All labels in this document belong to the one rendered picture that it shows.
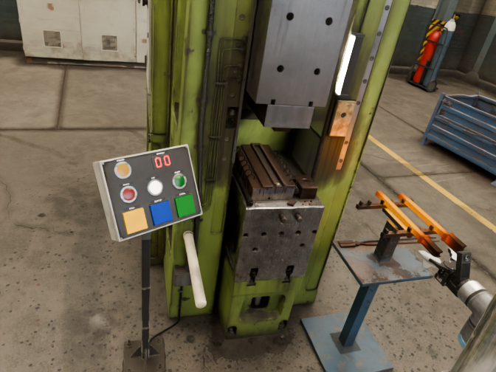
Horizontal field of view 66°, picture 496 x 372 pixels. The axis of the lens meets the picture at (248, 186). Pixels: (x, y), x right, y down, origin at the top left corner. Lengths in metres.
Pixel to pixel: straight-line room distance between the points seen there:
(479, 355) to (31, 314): 2.12
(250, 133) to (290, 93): 0.62
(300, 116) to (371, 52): 0.43
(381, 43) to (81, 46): 5.46
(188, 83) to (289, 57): 0.40
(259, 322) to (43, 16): 5.54
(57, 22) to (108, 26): 0.70
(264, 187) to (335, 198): 0.52
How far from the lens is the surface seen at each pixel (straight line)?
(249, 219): 1.69
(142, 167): 1.39
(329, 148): 1.88
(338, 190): 2.06
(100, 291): 2.54
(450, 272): 1.67
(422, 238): 1.77
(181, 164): 1.46
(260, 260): 1.88
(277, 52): 1.46
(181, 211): 1.45
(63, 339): 2.36
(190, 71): 1.56
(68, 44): 6.73
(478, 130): 5.34
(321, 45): 1.52
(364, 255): 1.99
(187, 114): 1.61
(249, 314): 2.23
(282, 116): 1.55
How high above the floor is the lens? 1.84
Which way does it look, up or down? 31 degrees down
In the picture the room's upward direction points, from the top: 10 degrees clockwise
